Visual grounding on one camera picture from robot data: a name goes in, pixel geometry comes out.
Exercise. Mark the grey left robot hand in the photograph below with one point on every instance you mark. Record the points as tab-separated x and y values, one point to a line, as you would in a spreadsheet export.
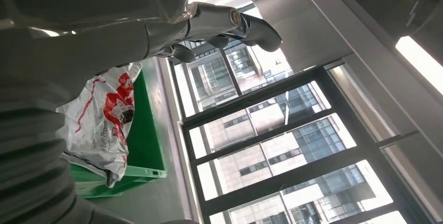
79	32

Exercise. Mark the white red printed package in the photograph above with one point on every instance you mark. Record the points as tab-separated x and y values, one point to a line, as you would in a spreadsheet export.
100	136

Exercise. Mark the green plastic crate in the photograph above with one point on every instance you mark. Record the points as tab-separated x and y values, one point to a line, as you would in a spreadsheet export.
145	146

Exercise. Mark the ceiling light strip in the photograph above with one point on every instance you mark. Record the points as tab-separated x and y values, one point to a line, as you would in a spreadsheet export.
420	63

